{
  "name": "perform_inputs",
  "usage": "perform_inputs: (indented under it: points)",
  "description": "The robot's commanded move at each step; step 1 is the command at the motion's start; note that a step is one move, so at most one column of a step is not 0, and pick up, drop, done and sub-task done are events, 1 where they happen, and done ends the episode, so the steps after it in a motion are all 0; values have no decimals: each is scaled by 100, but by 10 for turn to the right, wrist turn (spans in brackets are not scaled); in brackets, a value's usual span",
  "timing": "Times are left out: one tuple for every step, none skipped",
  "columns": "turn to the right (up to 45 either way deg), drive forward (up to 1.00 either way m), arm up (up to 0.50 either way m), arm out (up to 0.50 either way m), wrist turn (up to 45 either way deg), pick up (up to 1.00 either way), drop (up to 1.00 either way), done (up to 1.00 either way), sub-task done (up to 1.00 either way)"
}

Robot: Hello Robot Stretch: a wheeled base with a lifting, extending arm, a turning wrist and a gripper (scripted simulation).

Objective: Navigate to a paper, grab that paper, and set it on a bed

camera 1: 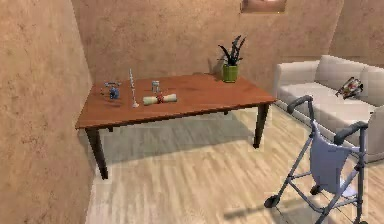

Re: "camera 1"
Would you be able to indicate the small grey metal cup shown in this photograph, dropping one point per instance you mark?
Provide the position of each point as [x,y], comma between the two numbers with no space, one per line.
[155,86]

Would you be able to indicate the rolled paper with red ribbon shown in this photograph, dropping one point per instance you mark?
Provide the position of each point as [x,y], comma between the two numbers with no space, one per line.
[160,99]

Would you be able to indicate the green potted house plant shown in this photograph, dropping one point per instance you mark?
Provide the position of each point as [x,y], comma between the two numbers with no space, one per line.
[230,63]

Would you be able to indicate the thin white candlestick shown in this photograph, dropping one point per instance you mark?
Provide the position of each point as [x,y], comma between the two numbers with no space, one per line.
[133,90]

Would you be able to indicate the beige sofa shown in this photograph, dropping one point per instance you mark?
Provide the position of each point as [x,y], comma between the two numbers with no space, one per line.
[326,93]

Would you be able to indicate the framed wall picture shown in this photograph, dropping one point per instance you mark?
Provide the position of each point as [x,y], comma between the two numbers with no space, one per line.
[263,5]

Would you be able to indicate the grey walker with wheels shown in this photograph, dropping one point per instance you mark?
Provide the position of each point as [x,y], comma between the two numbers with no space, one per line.
[328,163]

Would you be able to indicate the blue toy telephone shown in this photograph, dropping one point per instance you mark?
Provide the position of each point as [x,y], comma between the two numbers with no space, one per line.
[113,90]

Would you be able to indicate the red patterned item on sofa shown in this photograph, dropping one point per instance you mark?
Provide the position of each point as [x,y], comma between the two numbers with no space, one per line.
[350,88]

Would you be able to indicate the brown wooden table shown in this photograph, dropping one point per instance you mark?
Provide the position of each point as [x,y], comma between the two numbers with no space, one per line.
[206,96]

